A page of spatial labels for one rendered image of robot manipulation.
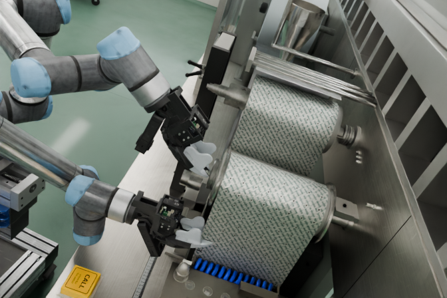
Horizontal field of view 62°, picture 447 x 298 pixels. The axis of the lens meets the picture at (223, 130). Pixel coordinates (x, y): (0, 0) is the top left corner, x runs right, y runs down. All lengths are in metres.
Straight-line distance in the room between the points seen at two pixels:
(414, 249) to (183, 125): 0.47
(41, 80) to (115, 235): 0.55
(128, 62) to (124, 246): 0.58
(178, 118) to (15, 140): 0.39
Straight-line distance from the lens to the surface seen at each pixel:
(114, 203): 0.92
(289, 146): 1.03
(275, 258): 0.96
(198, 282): 0.96
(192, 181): 0.94
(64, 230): 2.32
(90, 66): 0.81
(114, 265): 1.11
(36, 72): 0.77
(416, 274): 0.69
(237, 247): 0.94
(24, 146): 0.98
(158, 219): 0.89
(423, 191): 0.75
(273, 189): 0.84
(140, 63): 0.75
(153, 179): 1.34
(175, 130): 0.77
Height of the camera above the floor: 1.81
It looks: 33 degrees down
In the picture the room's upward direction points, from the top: 20 degrees clockwise
